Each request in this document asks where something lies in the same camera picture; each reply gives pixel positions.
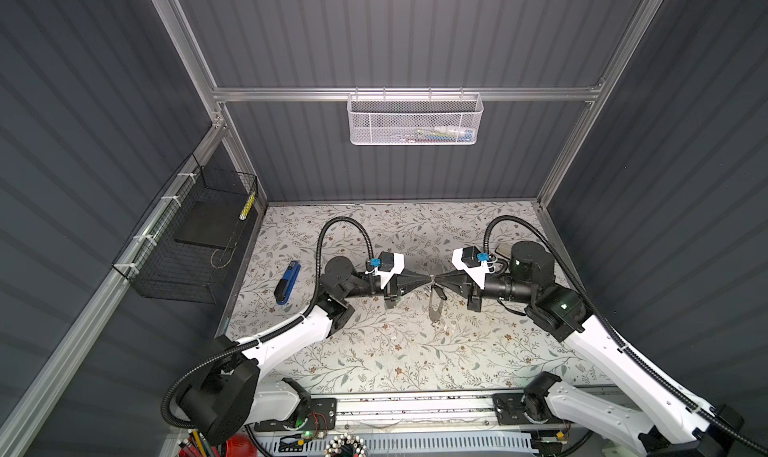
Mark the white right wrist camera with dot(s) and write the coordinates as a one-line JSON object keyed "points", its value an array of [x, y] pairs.
{"points": [[469, 258]]}

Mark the black pad in basket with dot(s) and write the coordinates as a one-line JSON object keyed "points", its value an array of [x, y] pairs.
{"points": [[211, 225]]}

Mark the red round object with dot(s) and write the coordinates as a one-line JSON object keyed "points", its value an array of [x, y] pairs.
{"points": [[240, 446]]}

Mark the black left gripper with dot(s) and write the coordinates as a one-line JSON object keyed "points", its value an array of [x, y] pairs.
{"points": [[406, 282]]}

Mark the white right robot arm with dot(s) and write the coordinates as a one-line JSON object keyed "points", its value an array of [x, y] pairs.
{"points": [[664, 421]]}

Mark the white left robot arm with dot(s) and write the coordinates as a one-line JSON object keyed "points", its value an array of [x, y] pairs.
{"points": [[232, 389]]}

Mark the white perforated cable tray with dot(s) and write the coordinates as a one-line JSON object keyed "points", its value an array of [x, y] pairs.
{"points": [[465, 443]]}

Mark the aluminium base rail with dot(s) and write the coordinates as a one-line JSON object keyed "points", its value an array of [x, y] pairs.
{"points": [[414, 410]]}

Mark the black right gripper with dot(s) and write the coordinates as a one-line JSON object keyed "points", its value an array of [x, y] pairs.
{"points": [[461, 284]]}

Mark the white wire mesh basket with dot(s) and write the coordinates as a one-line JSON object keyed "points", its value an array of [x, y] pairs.
{"points": [[428, 119]]}

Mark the blue stapler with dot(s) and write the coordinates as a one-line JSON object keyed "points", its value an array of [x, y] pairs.
{"points": [[286, 283]]}

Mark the yellow marker pen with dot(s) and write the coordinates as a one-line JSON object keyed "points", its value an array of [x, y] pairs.
{"points": [[247, 207]]}

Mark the black wire basket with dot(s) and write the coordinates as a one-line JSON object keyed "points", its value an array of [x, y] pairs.
{"points": [[158, 267]]}

